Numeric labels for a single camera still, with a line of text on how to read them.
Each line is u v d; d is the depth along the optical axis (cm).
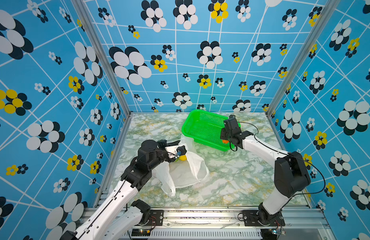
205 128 109
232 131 70
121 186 47
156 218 73
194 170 69
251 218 73
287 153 49
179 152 57
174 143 68
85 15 71
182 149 56
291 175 46
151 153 52
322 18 71
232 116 82
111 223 48
